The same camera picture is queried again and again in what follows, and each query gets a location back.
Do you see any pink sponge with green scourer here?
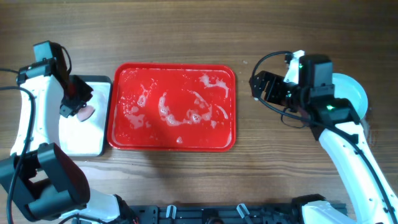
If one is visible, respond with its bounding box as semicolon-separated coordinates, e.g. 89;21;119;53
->
76;105;95;122

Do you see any light blue plate with sauce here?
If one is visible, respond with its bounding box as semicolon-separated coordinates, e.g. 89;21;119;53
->
332;73;368;119

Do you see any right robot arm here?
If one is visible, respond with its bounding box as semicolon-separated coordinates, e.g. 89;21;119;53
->
249;51;397;223

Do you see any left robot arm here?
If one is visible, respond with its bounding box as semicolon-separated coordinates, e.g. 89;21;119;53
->
1;40;139;223

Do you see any black tray with soapy water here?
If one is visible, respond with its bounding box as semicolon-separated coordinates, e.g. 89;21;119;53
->
59;75;112;157

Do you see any red plastic tray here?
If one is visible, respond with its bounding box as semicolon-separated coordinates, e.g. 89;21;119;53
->
107;63;236;152

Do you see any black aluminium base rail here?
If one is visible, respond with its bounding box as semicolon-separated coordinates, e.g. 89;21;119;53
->
112;203;304;224

